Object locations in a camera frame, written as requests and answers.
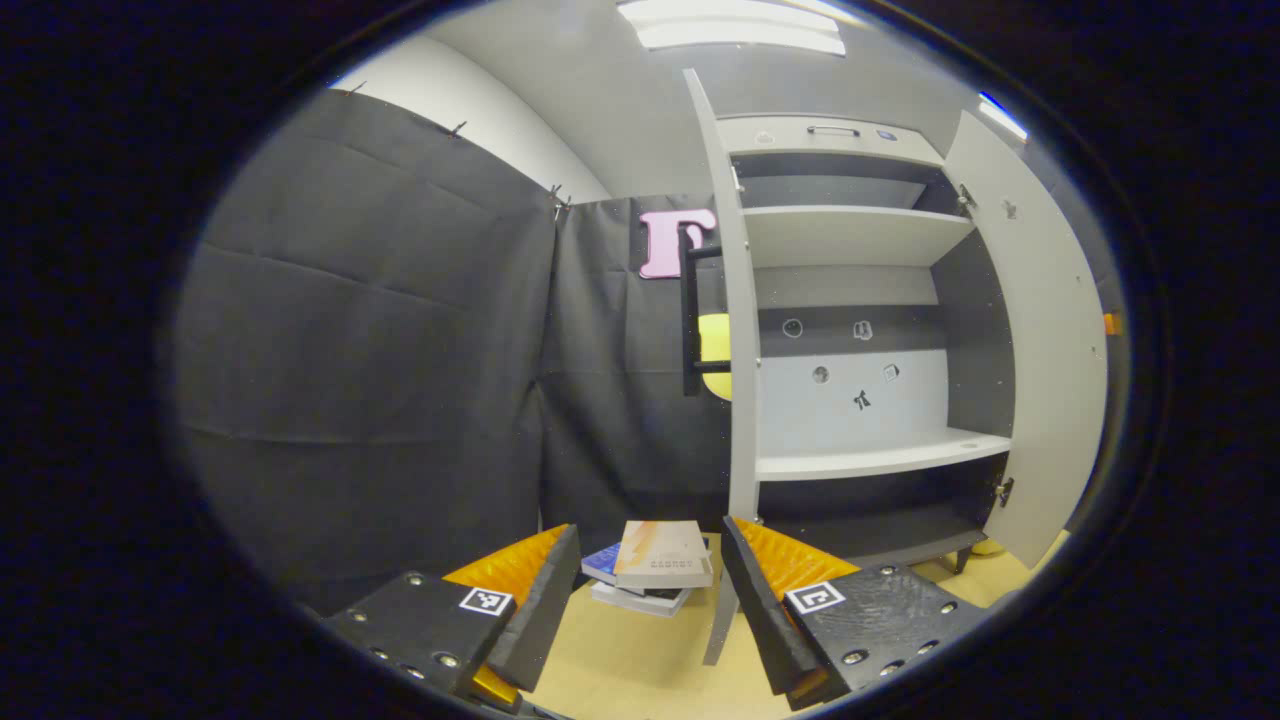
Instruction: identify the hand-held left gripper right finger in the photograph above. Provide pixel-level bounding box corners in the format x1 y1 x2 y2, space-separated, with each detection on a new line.
720 515 988 712

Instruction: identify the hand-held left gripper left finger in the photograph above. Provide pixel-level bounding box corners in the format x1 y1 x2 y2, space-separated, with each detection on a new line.
323 522 583 714

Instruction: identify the grey cabinet door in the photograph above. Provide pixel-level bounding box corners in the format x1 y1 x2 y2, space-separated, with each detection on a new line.
943 110 1110 570
683 68 763 667

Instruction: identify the grey cabinet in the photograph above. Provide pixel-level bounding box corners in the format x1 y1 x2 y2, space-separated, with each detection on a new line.
715 113 1017 576

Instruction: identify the grey cabinet shelf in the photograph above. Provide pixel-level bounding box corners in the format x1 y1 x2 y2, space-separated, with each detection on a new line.
742 205 976 269

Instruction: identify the white book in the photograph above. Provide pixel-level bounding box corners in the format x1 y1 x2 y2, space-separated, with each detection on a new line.
589 582 692 618

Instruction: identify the grey and orange book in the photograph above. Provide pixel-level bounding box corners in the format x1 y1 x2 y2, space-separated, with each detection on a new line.
613 520 714 590

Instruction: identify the small ceiling light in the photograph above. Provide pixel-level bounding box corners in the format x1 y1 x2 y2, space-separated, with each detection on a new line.
977 91 1030 142

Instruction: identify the black backdrop cloth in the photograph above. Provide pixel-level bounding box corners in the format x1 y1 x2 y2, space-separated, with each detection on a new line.
170 88 746 613

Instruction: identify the large ceiling light panel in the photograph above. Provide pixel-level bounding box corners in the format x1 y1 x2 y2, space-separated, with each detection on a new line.
617 0 847 57

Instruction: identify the black door handle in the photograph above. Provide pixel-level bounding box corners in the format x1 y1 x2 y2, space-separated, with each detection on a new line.
680 223 733 398

